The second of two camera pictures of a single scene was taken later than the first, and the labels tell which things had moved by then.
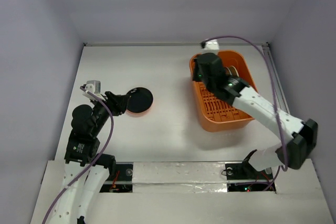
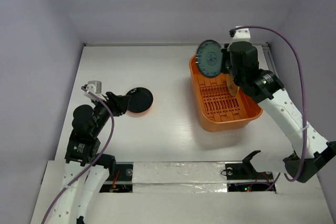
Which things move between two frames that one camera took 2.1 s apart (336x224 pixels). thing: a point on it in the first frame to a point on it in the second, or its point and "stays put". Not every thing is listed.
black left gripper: (117, 103) stays put
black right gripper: (199, 64) to (226, 57)
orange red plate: (139, 114) stays put
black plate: (139, 99) stays put
